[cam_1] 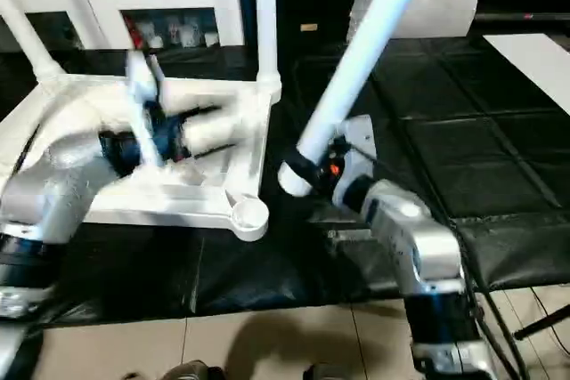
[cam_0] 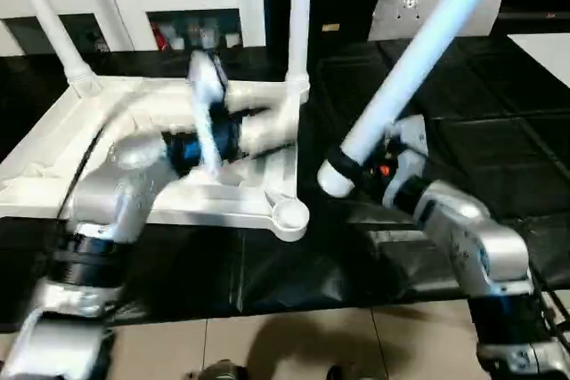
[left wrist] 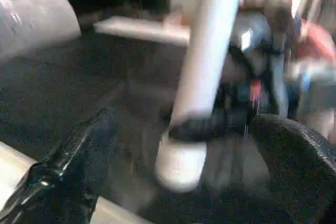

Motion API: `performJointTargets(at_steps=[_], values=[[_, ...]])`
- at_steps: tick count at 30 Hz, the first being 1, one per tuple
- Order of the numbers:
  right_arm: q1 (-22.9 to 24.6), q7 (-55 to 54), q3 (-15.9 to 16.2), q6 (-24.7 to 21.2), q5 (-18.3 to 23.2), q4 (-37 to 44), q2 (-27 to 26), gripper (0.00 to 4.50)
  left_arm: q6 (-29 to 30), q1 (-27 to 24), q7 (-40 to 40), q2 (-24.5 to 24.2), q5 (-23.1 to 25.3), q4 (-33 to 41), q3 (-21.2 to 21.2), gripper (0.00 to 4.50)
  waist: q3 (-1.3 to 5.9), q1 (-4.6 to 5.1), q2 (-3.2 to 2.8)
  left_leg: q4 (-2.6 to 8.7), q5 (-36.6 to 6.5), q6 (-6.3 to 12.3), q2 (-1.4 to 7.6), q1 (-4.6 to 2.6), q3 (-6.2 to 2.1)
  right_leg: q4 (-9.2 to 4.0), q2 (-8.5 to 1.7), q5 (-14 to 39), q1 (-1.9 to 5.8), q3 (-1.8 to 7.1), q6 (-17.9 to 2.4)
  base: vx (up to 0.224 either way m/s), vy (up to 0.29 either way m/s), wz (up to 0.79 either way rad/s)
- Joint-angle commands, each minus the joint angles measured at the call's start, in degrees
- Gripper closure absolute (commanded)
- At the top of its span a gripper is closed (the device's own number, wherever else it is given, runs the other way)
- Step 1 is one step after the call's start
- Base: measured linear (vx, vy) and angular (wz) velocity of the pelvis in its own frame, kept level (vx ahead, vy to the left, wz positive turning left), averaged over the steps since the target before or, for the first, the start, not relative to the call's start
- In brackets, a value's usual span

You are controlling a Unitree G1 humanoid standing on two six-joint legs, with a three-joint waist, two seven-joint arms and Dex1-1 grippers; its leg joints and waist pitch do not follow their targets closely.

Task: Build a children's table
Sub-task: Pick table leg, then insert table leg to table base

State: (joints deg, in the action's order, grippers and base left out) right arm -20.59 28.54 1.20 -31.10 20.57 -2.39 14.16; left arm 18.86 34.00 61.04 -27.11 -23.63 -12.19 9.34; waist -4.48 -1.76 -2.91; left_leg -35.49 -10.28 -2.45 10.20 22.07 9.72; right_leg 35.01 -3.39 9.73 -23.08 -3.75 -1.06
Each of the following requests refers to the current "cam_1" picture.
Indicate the white plastic table top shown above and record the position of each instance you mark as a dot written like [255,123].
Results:
[200,193]

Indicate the white plastic table leg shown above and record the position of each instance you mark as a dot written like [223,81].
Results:
[26,33]
[356,64]
[266,19]

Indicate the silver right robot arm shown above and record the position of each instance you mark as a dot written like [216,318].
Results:
[414,237]

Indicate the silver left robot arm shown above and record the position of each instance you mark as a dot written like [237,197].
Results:
[58,184]

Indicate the small white jar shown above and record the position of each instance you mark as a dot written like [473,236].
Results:
[156,41]
[211,38]
[189,35]

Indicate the red bottle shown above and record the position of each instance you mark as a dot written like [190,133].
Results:
[132,33]

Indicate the black work mat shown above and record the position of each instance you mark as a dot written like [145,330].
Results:
[445,153]

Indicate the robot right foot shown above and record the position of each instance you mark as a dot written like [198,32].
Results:
[327,373]

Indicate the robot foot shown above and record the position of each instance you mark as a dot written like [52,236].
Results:
[193,371]
[327,373]

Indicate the grey printed cushion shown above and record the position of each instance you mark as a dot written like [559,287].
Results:
[445,2]

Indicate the white flat board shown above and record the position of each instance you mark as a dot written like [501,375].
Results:
[534,68]

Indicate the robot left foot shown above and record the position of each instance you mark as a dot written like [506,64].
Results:
[193,371]

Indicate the black bar with red mark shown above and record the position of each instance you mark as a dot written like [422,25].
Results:
[521,16]

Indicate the black stand leg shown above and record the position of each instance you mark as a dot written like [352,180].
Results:
[543,323]

